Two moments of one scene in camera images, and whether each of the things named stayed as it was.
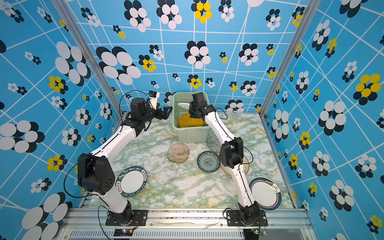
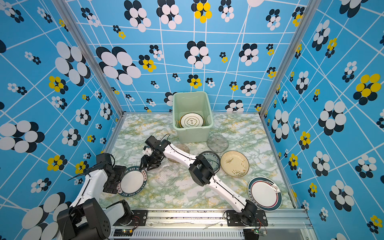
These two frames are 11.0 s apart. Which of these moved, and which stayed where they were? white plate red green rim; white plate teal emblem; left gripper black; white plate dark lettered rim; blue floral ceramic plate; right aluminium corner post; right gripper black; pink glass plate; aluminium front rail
Moved: right gripper black; left gripper black; white plate teal emblem
Stayed: pink glass plate; white plate dark lettered rim; right aluminium corner post; white plate red green rim; aluminium front rail; blue floral ceramic plate
